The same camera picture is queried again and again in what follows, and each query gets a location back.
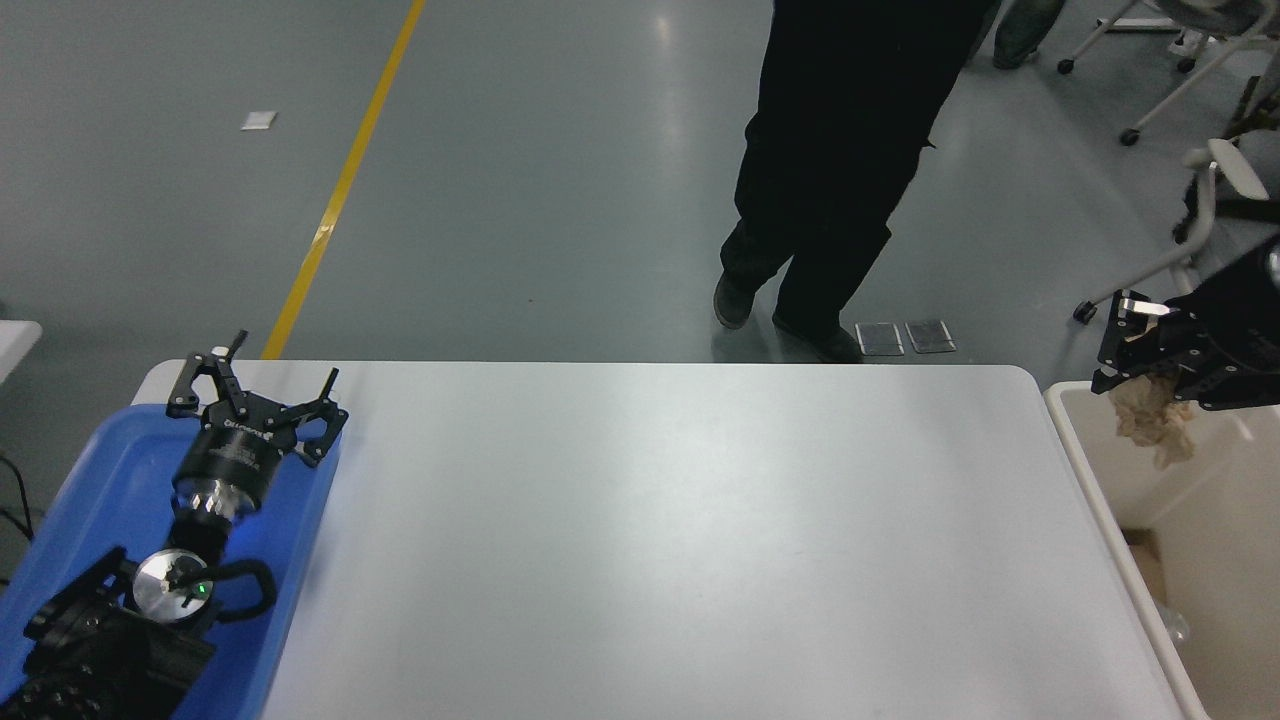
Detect person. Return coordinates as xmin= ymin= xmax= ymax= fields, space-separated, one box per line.
xmin=992 ymin=0 xmax=1067 ymax=71
xmin=713 ymin=0 xmax=1001 ymax=364

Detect black floor cable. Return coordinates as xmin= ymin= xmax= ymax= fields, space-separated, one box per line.
xmin=0 ymin=455 xmax=47 ymax=583

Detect tan paper ball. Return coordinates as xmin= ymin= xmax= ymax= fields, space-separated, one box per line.
xmin=1108 ymin=370 xmax=1198 ymax=471

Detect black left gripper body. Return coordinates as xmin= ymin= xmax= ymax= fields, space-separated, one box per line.
xmin=173 ymin=400 xmax=299 ymax=501

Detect large pale bin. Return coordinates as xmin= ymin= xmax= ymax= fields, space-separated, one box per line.
xmin=1043 ymin=380 xmax=1280 ymax=720

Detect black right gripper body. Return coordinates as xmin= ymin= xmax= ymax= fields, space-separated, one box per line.
xmin=1188 ymin=235 xmax=1280 ymax=353

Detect white wheeled office chair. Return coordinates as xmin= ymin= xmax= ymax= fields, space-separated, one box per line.
xmin=1072 ymin=80 xmax=1280 ymax=326
xmin=1058 ymin=0 xmax=1280 ymax=148

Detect small white side table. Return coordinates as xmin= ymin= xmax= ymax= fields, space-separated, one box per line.
xmin=0 ymin=320 xmax=43 ymax=384

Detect blue plastic tray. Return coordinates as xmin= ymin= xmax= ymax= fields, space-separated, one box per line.
xmin=0 ymin=403 xmax=343 ymax=720

